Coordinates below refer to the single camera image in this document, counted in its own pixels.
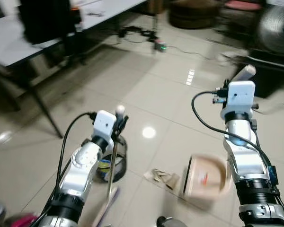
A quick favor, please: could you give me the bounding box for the pink object on floor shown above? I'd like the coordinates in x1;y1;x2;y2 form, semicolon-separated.
4;212;39;227

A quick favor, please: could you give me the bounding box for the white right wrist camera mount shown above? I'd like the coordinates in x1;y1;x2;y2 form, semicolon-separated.
221;81;257;119

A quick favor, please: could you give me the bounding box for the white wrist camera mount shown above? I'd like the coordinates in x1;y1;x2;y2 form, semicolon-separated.
92;110;117;143
221;81;257;119

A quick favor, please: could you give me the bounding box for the black power strip with cables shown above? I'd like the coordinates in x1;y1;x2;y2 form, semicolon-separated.
117;26;168;53

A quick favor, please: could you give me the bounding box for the broom with metal handle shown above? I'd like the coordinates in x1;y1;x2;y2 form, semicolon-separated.
91;105;127;227

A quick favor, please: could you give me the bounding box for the black plastic bin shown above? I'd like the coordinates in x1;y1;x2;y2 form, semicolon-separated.
231;49;284;98

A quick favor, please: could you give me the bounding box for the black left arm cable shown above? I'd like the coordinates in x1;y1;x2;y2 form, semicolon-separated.
37;112;98;225

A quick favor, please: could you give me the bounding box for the grey robot foot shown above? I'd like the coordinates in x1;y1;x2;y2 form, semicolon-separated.
156;216;188;227

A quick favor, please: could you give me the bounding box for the white table with black legs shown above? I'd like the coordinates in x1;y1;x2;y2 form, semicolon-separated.
0;0;148;139

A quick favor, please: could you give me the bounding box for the red seat cushion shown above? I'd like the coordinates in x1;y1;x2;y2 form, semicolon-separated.
224;0;266;11

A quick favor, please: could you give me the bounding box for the round metal floor fan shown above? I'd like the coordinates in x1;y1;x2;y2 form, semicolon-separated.
255;4;284;46

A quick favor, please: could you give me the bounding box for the crumpled brown paper scrap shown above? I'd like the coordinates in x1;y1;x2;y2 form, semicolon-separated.
150;168;181;191

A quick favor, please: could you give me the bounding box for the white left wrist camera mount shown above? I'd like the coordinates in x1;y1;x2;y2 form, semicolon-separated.
92;110;117;143

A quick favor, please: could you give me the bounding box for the black wire mesh waste basket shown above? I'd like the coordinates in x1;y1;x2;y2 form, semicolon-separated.
95;134;129;183

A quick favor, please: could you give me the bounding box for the brown round pouf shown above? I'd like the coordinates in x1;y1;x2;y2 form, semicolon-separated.
168;0;219;30

